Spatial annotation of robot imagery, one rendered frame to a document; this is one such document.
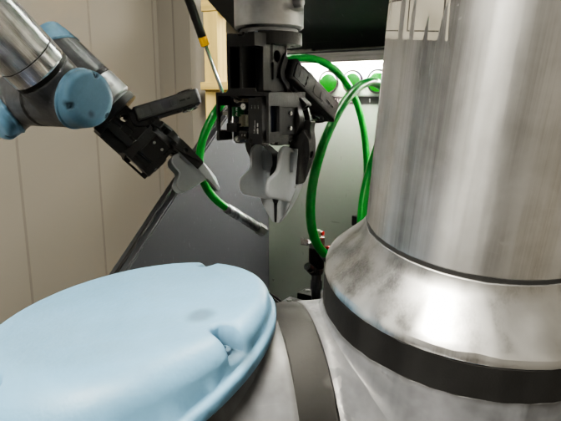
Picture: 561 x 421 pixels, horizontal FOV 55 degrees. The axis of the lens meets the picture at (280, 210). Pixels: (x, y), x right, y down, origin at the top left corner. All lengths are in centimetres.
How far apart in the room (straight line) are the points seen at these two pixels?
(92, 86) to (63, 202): 183
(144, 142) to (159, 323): 69
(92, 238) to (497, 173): 254
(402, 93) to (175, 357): 11
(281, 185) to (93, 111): 27
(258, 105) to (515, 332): 42
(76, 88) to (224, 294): 54
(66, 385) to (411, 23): 15
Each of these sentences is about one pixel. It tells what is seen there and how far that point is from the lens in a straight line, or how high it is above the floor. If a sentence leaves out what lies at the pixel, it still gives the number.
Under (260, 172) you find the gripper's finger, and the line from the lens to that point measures 63.
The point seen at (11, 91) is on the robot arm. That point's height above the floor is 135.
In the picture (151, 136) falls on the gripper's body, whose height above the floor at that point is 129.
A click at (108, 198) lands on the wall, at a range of 270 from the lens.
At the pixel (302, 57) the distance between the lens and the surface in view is 100.
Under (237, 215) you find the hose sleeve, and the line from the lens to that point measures 95.
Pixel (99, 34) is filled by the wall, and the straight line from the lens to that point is 268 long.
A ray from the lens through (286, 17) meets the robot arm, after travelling 58.
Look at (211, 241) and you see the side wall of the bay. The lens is 121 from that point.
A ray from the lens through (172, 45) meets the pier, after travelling 288.
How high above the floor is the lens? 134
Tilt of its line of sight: 12 degrees down
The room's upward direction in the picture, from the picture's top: straight up
